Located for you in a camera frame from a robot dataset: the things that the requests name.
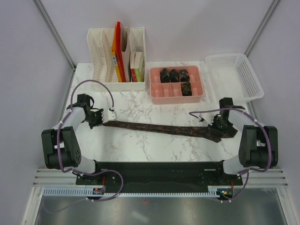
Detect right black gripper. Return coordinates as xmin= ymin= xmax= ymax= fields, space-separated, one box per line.
xmin=208 ymin=115 xmax=231 ymax=136

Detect dark paisley necktie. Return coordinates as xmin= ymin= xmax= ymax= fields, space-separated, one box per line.
xmin=103 ymin=120 xmax=238 ymax=143

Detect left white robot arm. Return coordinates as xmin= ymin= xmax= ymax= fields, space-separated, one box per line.
xmin=41 ymin=94 xmax=103 ymax=184

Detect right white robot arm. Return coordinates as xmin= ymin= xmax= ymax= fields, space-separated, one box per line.
xmin=209 ymin=97 xmax=278 ymax=185

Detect white file organizer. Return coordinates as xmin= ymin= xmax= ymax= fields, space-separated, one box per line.
xmin=87 ymin=27 xmax=146 ymax=92

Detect white perforated plastic basket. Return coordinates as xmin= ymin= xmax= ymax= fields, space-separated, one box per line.
xmin=205 ymin=53 xmax=264 ymax=103

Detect rolled tie front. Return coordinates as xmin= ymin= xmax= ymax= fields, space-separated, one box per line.
xmin=181 ymin=82 xmax=192 ymax=96

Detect rolled tie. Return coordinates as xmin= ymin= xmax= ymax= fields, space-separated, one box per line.
xmin=181 ymin=82 xmax=192 ymax=96
xmin=170 ymin=69 xmax=180 ymax=83
xmin=160 ymin=68 xmax=170 ymax=83
xmin=179 ymin=69 xmax=190 ymax=82

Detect pink divided storage box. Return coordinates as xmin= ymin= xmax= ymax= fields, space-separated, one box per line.
xmin=149 ymin=65 xmax=204 ymax=105

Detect beige paper folder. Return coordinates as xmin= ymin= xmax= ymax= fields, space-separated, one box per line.
xmin=120 ymin=28 xmax=131 ymax=82

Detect orange red folder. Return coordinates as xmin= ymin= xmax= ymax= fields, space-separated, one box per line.
xmin=111 ymin=21 xmax=125 ymax=83

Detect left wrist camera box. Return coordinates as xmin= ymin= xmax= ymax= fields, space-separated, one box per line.
xmin=102 ymin=109 xmax=117 ymax=123

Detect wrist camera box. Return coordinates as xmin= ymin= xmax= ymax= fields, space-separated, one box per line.
xmin=102 ymin=109 xmax=117 ymax=123
xmin=198 ymin=113 xmax=215 ymax=125

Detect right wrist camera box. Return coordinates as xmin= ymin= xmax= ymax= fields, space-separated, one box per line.
xmin=198 ymin=113 xmax=215 ymax=125

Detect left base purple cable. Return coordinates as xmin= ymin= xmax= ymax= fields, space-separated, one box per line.
xmin=85 ymin=170 xmax=125 ymax=202

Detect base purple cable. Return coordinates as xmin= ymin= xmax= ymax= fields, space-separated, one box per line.
xmin=85 ymin=170 xmax=125 ymax=202
xmin=217 ymin=171 xmax=250 ymax=203

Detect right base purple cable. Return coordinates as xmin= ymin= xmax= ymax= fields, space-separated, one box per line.
xmin=217 ymin=171 xmax=250 ymax=203

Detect white slotted cable duct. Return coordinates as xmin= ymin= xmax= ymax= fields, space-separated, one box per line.
xmin=42 ymin=186 xmax=232 ymax=197

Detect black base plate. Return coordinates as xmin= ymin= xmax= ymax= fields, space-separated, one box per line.
xmin=76 ymin=161 xmax=243 ymax=193

